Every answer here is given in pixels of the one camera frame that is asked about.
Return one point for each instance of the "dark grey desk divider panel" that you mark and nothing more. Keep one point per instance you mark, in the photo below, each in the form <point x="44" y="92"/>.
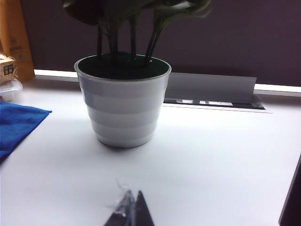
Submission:
<point x="235" y="35"/>

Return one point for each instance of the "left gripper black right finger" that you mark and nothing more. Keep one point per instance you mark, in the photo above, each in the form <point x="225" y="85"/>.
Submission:
<point x="142" y="214"/>

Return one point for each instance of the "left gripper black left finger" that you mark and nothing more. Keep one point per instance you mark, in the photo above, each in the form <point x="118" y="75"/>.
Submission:
<point x="123" y="212"/>

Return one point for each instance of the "blue microfibre cloth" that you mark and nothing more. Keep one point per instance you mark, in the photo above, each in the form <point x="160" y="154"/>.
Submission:
<point x="16" y="124"/>

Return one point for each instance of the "artificial plant in white pot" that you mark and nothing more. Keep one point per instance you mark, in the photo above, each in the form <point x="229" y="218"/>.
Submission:
<point x="124" y="103"/>

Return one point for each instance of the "brown labelled snack packet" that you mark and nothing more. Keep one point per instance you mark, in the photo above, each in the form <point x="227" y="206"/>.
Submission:
<point x="7" y="69"/>

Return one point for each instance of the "clear plastic container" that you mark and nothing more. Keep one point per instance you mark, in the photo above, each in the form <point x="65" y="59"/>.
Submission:
<point x="9" y="90"/>

